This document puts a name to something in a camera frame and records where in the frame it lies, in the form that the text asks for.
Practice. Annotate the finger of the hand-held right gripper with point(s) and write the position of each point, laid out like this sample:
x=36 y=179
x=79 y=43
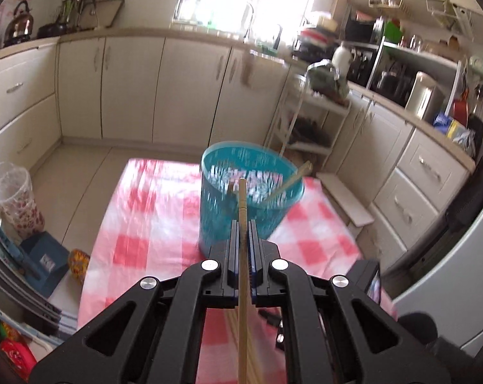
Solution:
x=271 y=319

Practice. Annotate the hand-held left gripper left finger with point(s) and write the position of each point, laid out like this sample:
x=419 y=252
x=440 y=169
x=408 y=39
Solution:
x=235 y=248

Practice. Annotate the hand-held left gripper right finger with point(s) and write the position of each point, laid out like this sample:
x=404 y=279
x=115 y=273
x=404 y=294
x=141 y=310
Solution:
x=253 y=256

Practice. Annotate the blue cutout plastic basket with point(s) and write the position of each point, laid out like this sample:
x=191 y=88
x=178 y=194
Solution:
x=217 y=224

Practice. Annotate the single wooden chopstick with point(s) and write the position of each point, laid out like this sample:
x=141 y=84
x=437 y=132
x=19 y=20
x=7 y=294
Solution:
x=291 y=178
x=243 y=208

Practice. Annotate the bundle of wooden chopsticks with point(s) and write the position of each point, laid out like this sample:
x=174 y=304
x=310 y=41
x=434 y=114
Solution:
x=232 y=352

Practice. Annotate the small white wooden stool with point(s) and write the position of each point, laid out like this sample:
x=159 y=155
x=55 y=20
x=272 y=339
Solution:
x=345 y=200

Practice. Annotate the pink checked plastic tablecloth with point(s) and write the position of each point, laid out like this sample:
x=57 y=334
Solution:
x=145 y=224

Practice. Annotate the white appliance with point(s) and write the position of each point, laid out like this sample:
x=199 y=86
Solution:
x=465 y=280

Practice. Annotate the white trolley rack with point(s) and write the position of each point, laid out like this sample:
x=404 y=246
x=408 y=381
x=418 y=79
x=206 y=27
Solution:
x=305 y=152

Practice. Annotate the yellow patterned slipper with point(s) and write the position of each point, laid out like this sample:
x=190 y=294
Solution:
x=79 y=262

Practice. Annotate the blue snack packets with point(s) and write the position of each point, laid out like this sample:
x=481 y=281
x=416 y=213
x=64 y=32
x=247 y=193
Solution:
x=453 y=128

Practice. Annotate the white door-hung bin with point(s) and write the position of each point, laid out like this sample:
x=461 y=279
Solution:
x=247 y=68

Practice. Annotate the blue dustpan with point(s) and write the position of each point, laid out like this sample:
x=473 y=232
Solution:
x=45 y=256

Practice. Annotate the cream kitchen base cabinets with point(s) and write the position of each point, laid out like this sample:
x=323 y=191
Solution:
x=129 y=88

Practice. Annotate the bag of green vegetables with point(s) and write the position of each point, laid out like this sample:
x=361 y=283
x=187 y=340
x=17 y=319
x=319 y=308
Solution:
x=327 y=78

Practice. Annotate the white electric water boiler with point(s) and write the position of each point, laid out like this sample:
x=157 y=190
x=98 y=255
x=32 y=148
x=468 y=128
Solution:
x=423 y=96

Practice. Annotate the red pot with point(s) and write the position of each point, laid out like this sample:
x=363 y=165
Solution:
x=461 y=110

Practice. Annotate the steel cooking pot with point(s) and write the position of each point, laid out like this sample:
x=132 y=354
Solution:
x=389 y=80

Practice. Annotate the white thermos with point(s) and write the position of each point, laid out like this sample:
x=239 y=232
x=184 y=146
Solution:
x=341 y=58

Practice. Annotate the clear floral trash bin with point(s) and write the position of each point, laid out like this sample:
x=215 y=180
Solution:
x=15 y=204

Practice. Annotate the sink faucet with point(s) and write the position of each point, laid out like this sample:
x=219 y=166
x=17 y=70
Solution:
x=249 y=20

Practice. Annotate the stacked food containers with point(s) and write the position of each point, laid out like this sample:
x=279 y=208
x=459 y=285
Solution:
x=317 y=32

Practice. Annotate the white metal counter shelf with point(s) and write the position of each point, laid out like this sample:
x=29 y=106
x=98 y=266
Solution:
x=421 y=54

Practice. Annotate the red patterned cloth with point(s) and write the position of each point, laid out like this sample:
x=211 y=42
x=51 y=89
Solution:
x=13 y=358

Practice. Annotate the green plastic board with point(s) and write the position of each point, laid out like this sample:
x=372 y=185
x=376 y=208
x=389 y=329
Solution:
x=391 y=30

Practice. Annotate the black microwave oven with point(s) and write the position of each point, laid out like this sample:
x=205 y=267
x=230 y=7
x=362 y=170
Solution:
x=359 y=28

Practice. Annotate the black wok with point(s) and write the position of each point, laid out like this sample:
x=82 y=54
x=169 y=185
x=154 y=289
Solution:
x=51 y=30

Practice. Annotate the steel kettle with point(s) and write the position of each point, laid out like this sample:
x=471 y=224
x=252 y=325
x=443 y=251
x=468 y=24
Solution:
x=19 y=24

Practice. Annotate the grey folded frame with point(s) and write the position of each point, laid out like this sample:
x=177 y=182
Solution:
x=9 y=272

